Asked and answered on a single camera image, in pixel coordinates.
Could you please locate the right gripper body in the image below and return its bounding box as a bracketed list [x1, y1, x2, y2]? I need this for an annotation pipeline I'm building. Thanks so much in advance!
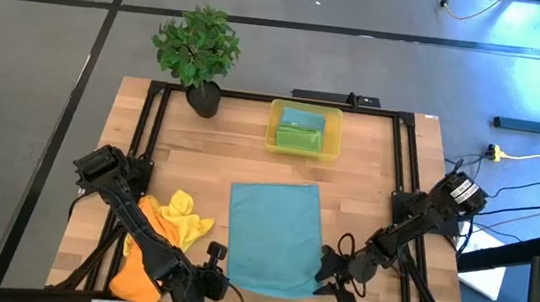
[312, 245, 381, 302]

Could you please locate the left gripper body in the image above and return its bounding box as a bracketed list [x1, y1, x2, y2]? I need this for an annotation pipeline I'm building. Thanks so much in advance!
[193, 239, 234, 302]

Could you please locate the yellow microfiber towel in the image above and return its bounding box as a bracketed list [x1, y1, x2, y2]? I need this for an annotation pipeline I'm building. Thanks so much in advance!
[121, 183, 219, 266]

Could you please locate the blue microfiber towel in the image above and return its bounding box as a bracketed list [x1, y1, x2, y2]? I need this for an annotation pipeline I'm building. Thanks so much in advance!
[280, 106, 328, 133]
[219, 175, 332, 302]

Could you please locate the orange microfiber towel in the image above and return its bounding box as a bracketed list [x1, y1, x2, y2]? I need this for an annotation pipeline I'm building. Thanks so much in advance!
[106, 192, 185, 302]

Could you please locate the green microfiber towel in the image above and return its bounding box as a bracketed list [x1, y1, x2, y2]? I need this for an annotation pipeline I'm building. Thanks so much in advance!
[274, 124, 326, 154]

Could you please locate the white paper sheet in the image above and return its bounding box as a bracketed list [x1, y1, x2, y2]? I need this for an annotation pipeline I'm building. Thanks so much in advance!
[455, 226, 512, 302]

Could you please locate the yellow translucent plastic bin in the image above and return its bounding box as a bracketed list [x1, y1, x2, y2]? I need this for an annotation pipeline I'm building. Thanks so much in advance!
[263, 98, 345, 163]

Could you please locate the yellow power plug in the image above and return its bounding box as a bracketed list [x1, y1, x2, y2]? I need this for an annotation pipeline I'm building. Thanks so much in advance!
[483, 143, 506, 164]

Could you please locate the black bar device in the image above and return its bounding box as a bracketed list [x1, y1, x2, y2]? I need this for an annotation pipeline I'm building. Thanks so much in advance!
[291, 86, 382, 109]

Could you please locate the green plant in black pot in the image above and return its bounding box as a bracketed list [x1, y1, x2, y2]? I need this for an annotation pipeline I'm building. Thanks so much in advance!
[142, 0, 246, 122]

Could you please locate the black aluminium table frame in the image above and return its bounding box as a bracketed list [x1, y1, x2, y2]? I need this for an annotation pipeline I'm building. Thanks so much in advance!
[52, 71, 489, 302]

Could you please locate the black floor cable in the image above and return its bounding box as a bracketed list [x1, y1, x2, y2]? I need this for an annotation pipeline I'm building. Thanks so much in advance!
[460, 163, 540, 204]

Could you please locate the pale yellow power cable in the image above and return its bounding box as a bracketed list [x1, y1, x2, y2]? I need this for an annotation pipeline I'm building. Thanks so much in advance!
[499, 143, 540, 163]

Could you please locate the yellow floor cable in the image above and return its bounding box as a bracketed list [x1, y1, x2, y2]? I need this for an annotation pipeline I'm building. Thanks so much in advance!
[431, 0, 509, 25]

